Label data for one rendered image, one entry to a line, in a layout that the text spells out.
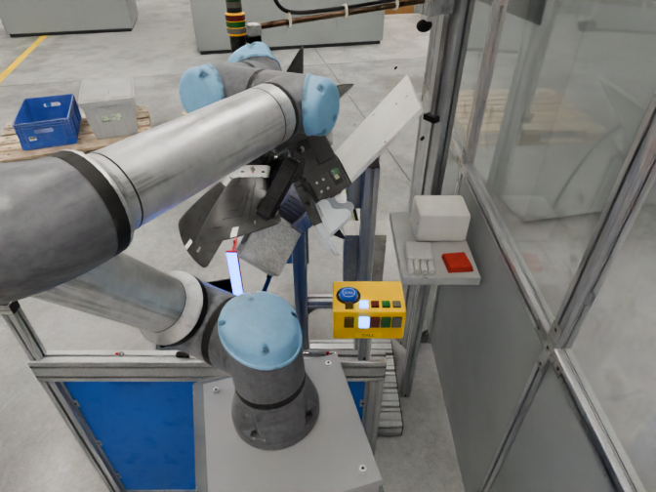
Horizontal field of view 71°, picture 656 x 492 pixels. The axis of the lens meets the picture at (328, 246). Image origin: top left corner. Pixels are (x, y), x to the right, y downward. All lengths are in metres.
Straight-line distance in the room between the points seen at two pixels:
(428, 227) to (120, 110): 3.16
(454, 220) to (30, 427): 1.92
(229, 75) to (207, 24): 6.18
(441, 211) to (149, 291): 1.08
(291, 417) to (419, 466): 1.31
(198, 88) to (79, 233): 0.34
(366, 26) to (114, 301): 6.72
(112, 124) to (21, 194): 3.89
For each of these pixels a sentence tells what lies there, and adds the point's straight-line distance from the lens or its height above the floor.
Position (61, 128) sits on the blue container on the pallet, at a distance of 4.31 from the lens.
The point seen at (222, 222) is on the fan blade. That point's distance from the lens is 1.14.
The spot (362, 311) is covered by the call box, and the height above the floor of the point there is 1.07.
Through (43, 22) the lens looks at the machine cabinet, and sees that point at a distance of 8.78.
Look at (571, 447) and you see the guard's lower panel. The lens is 1.15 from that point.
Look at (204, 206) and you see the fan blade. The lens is 1.44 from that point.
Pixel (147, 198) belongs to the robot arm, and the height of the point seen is 1.59.
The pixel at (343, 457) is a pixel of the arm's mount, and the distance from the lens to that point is 0.80.
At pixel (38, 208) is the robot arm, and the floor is 1.62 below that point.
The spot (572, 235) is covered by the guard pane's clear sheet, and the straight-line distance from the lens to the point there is 1.09.
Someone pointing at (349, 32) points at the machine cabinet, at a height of 0.18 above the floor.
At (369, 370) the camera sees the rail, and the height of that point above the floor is 0.83.
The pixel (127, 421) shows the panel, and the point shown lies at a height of 0.57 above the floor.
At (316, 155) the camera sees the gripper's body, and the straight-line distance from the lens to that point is 0.76.
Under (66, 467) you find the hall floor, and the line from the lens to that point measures 2.25.
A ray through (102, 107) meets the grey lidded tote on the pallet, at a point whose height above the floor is 0.41.
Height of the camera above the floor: 1.80
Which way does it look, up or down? 38 degrees down
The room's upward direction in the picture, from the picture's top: straight up
